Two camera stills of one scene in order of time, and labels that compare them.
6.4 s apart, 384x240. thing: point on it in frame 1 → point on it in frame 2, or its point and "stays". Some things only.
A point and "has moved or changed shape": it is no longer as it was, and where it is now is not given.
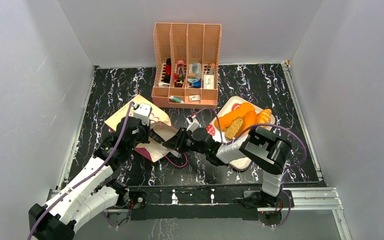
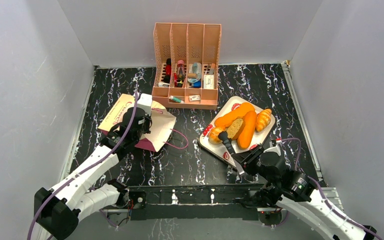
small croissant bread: x=264 y=117 stays
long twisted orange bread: x=238 y=112 stays
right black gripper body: x=182 y=141 → x=250 y=157
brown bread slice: x=237 y=126 stays
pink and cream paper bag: x=161 y=127 has moved or changed shape
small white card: x=194 y=97 stays
